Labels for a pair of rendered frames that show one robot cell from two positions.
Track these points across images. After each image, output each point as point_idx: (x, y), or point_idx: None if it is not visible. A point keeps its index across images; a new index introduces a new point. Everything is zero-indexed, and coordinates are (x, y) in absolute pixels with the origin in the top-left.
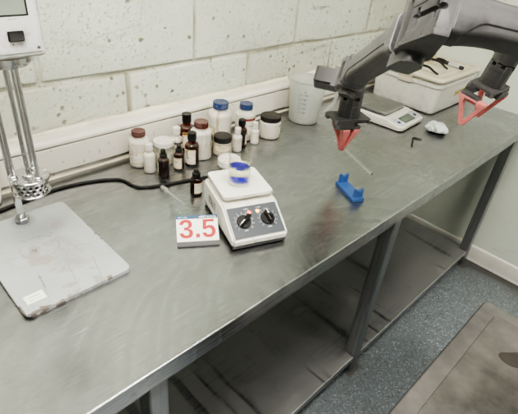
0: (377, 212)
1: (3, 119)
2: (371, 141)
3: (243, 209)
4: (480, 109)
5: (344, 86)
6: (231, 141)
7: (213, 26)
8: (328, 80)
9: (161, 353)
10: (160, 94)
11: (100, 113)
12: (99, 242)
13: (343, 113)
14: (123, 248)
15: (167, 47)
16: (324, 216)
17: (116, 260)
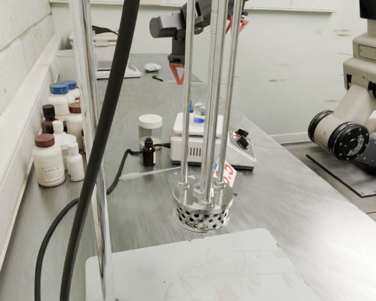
0: (231, 111)
1: None
2: (142, 86)
3: (231, 137)
4: (246, 24)
5: (203, 22)
6: None
7: (3, 6)
8: (174, 25)
9: None
10: (1, 96)
11: None
12: (210, 240)
13: (184, 52)
14: (222, 228)
15: None
16: None
17: (250, 235)
